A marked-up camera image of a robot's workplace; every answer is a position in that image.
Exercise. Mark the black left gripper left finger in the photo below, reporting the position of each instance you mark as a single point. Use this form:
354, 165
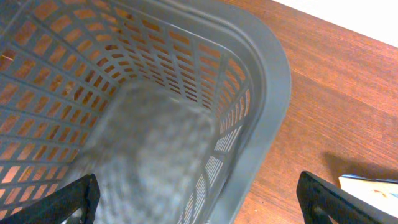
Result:
82, 194

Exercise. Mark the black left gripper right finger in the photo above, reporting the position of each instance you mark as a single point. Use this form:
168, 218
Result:
323, 202

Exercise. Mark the yellow snack bag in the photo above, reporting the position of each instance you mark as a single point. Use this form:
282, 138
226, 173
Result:
380, 193

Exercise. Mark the grey plastic mesh basket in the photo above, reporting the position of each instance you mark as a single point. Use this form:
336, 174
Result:
172, 105

